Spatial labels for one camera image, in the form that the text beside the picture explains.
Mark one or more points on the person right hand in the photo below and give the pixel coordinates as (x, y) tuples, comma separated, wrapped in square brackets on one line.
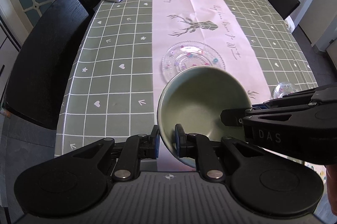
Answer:
[(331, 179)]

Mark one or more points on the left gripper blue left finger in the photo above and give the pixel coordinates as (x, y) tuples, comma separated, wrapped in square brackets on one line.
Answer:
[(130, 153)]

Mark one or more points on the green ceramic bowl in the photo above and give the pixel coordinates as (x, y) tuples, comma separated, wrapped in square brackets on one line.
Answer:
[(195, 98)]

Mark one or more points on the black chair near left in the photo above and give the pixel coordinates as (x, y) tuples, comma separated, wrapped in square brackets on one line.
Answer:
[(39, 77)]

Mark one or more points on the white cabinet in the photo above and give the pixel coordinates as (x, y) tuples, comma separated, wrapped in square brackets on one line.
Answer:
[(8, 54)]

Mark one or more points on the green checked tablecloth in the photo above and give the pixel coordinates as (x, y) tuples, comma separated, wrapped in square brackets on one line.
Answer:
[(110, 89)]

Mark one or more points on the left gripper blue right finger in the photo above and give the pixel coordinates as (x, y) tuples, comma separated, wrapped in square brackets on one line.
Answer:
[(201, 149)]

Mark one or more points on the clear glass plate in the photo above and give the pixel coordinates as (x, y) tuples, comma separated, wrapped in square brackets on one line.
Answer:
[(188, 54), (283, 89)]

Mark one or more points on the white cloth on stool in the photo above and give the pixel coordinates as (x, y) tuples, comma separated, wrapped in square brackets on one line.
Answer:
[(289, 24)]

